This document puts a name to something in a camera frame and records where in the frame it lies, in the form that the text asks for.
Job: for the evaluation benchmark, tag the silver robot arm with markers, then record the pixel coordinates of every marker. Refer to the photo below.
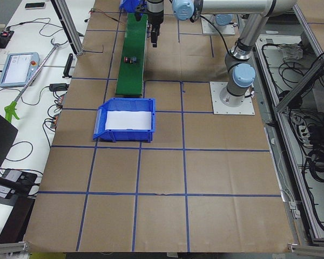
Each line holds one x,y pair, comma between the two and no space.
182,10
258,13

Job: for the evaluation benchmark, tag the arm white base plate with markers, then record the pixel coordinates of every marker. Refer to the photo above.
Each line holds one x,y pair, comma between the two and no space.
218,28
224,103

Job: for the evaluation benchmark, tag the reach grabber tool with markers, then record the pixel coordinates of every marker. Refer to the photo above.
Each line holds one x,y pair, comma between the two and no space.
10,110

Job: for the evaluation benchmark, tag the green conveyor belt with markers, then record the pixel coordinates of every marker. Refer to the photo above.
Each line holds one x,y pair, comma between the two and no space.
130,77

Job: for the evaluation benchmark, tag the aluminium frame post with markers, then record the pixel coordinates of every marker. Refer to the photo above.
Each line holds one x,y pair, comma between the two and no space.
64,16

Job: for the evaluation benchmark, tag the teach pendant tablet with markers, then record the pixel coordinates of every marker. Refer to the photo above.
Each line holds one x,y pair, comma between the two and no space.
18,69

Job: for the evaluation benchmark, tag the black power adapter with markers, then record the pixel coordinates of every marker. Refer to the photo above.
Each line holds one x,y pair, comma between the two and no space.
55,87

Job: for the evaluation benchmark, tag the blue bin right side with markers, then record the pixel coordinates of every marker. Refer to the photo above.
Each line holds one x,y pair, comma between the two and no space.
130,5

